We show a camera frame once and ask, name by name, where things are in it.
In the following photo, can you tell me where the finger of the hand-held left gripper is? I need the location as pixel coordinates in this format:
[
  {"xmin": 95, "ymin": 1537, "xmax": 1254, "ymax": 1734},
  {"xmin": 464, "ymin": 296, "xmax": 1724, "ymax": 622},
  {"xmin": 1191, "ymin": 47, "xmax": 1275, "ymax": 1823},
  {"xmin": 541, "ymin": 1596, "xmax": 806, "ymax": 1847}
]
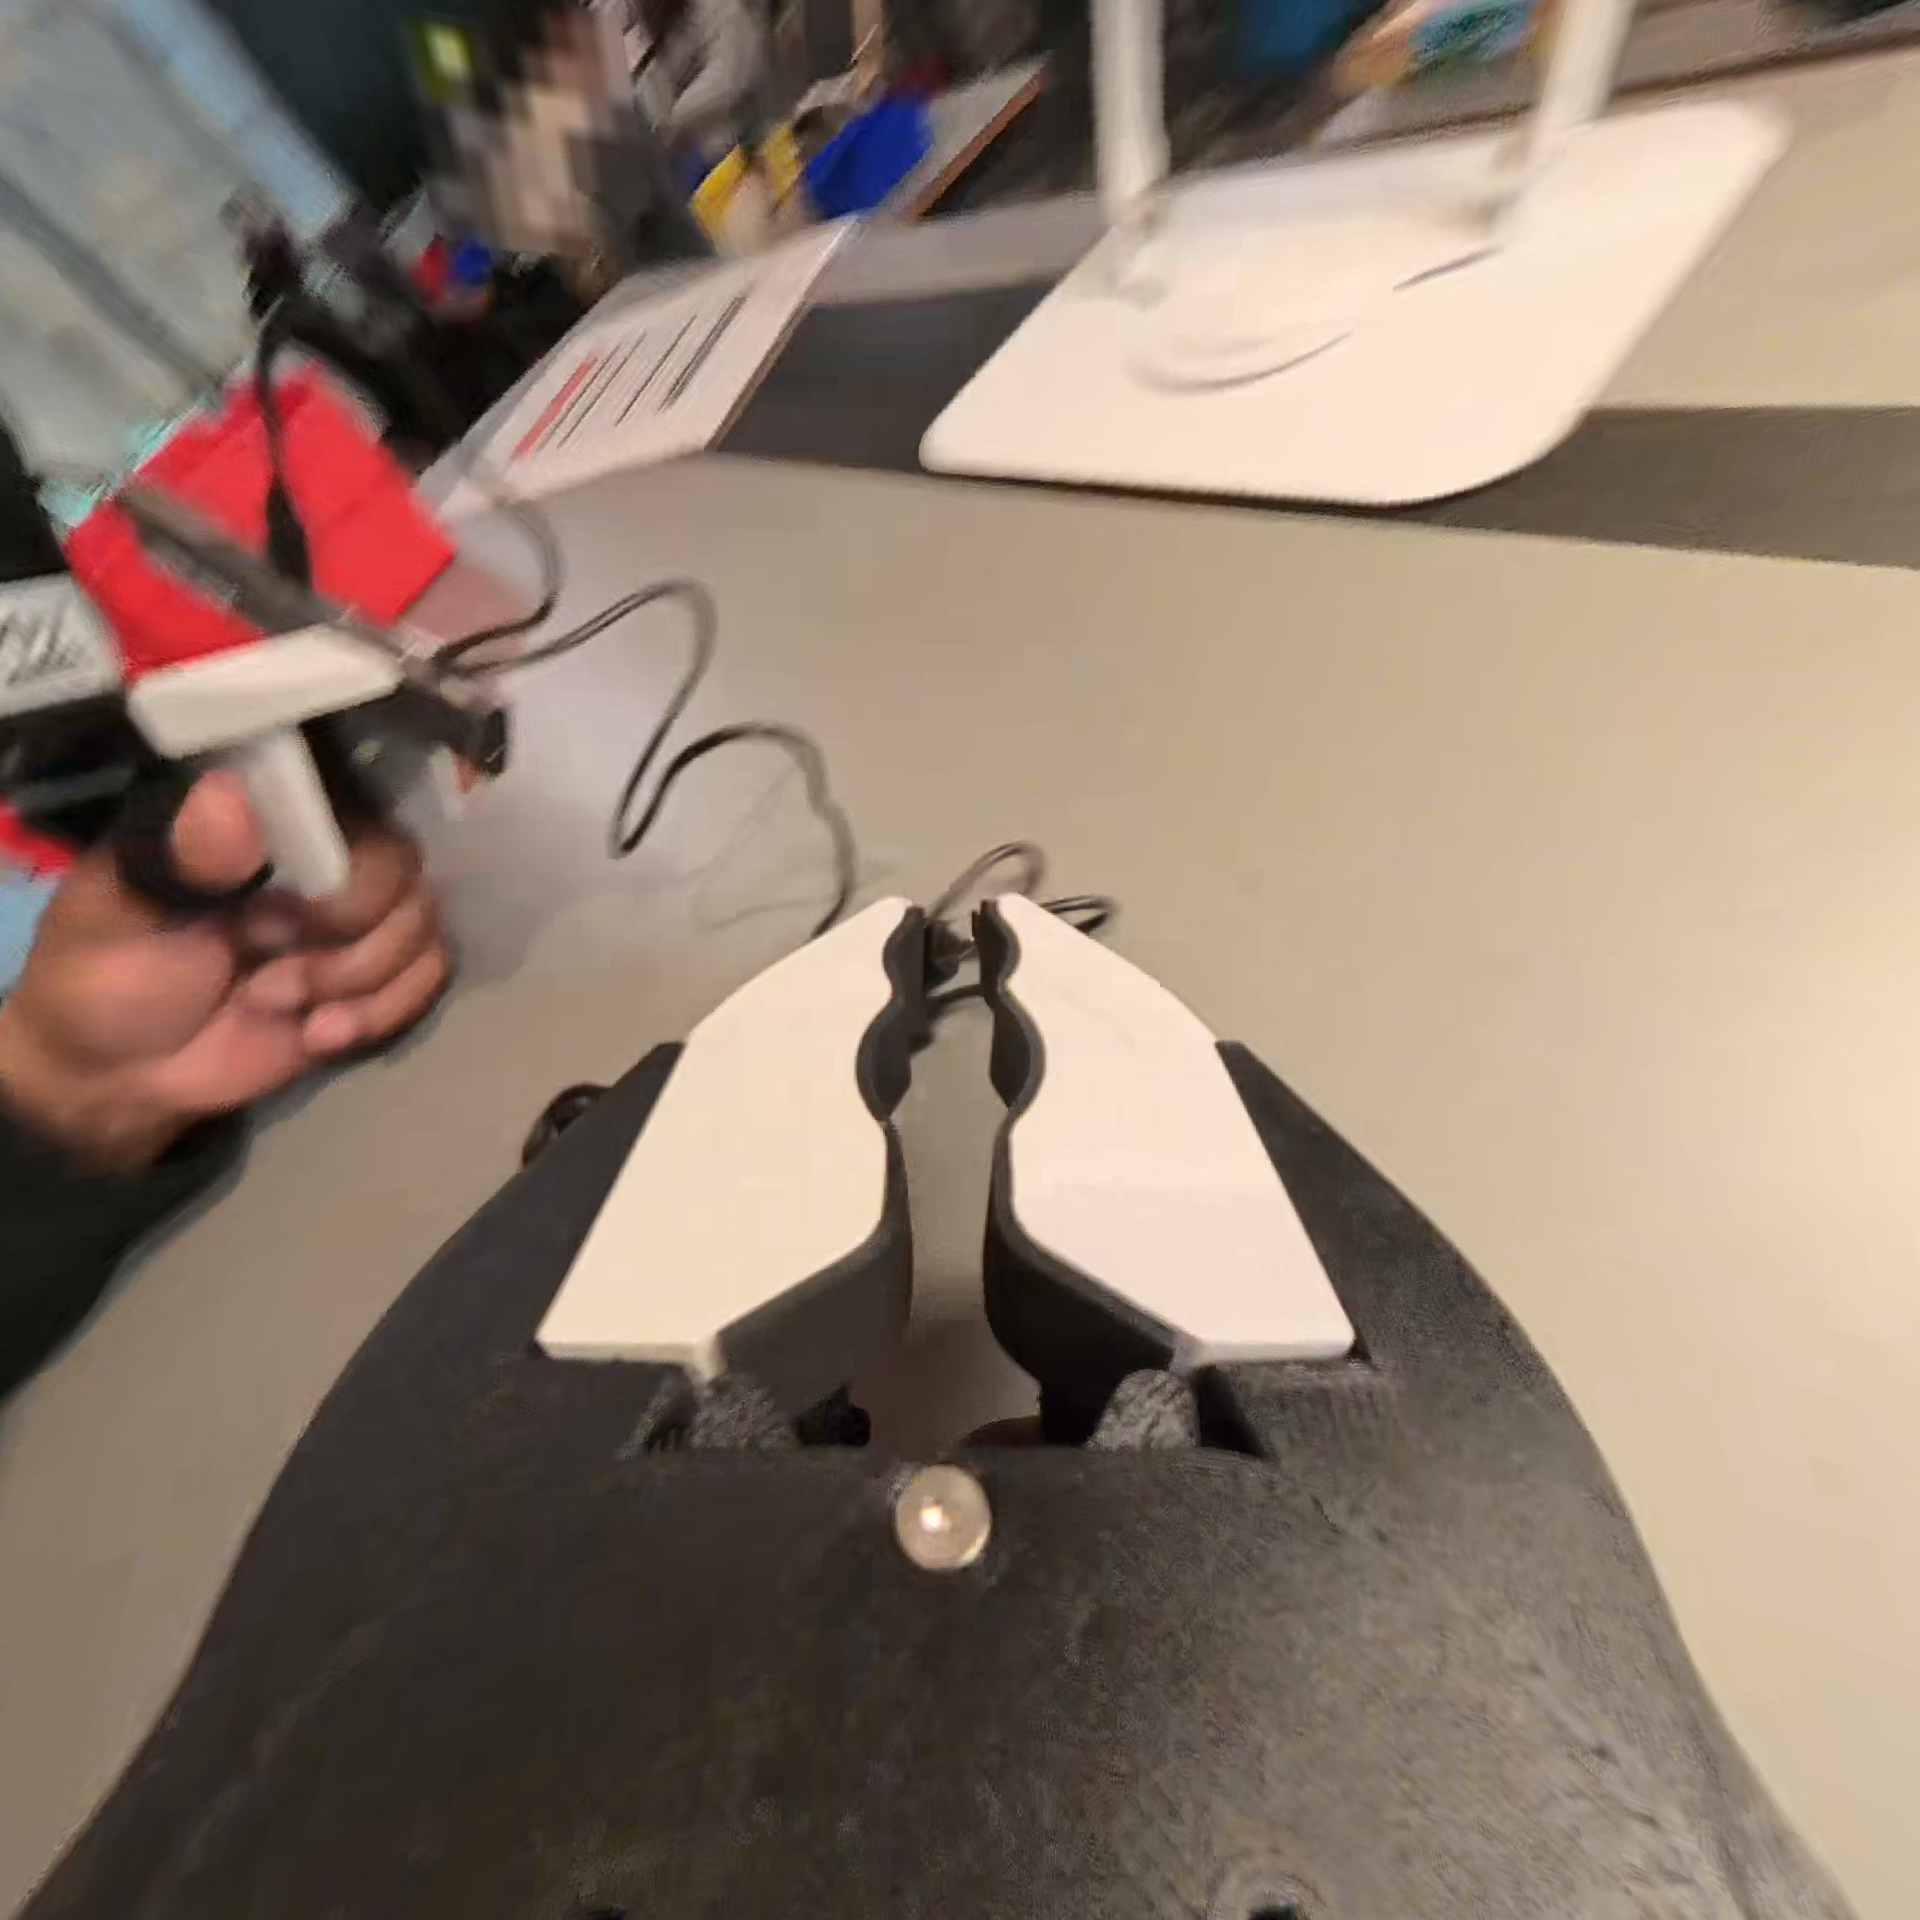
[{"xmin": 334, "ymin": 667, "xmax": 515, "ymax": 788}]

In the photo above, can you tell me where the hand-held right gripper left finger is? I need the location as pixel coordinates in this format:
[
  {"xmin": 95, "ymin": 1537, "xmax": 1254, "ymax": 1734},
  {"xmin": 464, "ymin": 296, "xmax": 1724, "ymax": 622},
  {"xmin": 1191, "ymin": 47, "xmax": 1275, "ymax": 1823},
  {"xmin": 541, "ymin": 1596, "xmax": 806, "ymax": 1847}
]
[{"xmin": 533, "ymin": 893, "xmax": 924, "ymax": 1422}]

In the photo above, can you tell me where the person's left hand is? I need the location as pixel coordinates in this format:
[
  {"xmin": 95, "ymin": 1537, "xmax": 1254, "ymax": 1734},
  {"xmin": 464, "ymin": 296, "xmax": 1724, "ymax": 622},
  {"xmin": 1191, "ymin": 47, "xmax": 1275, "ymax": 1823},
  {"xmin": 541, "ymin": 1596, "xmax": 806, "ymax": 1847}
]
[{"xmin": 0, "ymin": 765, "xmax": 453, "ymax": 1174}]

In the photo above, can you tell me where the yellow plastic container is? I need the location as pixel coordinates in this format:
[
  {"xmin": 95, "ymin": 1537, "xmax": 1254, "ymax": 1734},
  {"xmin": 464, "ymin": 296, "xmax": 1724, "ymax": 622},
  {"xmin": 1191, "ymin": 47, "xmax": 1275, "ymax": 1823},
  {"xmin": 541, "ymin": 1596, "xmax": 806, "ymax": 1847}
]
[{"xmin": 698, "ymin": 127, "xmax": 804, "ymax": 248}]

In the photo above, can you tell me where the red plastic bin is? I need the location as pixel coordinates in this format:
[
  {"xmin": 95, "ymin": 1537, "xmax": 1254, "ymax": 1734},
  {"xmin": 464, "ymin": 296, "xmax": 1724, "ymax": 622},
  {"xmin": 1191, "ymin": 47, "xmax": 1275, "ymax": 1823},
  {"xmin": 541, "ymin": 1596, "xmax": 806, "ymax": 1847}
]
[{"xmin": 64, "ymin": 363, "xmax": 460, "ymax": 680}]

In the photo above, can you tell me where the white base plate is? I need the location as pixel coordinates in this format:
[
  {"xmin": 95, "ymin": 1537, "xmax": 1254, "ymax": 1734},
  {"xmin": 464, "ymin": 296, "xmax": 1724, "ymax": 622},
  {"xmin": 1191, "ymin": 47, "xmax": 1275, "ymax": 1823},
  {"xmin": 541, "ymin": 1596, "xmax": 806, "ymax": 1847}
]
[{"xmin": 919, "ymin": 96, "xmax": 1795, "ymax": 512}]

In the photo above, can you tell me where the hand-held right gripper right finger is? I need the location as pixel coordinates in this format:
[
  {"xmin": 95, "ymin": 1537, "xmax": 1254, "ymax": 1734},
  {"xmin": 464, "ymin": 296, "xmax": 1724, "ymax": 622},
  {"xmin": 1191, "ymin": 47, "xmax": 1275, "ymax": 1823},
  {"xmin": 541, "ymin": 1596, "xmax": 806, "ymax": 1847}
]
[{"xmin": 972, "ymin": 892, "xmax": 1360, "ymax": 1430}]

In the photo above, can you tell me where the person's left forearm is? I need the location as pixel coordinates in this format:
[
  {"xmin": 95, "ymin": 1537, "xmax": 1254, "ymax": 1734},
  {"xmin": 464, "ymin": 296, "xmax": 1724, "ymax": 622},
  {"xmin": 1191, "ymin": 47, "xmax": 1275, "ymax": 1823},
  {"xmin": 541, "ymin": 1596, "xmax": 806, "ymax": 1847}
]
[{"xmin": 0, "ymin": 1110, "xmax": 250, "ymax": 1397}]

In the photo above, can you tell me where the thin black usb-c cable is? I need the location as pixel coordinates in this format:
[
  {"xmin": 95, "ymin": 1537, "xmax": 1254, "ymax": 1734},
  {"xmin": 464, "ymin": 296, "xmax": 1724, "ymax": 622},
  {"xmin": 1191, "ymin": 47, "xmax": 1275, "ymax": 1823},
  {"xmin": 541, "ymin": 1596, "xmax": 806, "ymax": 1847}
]
[{"xmin": 435, "ymin": 502, "xmax": 1116, "ymax": 1024}]

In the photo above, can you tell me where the printed instruction sheet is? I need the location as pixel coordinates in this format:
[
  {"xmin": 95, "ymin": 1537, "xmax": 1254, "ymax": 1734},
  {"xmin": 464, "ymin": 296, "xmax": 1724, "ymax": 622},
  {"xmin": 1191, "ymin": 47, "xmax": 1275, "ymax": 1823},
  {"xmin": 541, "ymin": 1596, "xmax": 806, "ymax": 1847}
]
[{"xmin": 420, "ymin": 222, "xmax": 860, "ymax": 505}]

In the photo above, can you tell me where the thick black hub cable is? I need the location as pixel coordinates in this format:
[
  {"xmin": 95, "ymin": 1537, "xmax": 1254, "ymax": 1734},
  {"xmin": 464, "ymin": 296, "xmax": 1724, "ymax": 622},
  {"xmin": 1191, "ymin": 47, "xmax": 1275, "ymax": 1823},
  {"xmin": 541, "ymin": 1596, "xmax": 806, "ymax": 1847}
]
[{"xmin": 252, "ymin": 307, "xmax": 319, "ymax": 590}]

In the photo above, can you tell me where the small blue bin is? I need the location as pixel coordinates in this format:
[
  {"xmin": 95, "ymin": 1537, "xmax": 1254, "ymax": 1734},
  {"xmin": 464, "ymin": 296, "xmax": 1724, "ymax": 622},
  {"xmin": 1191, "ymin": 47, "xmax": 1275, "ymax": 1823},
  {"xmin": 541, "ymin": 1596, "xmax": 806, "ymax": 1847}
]
[{"xmin": 803, "ymin": 88, "xmax": 932, "ymax": 219}]

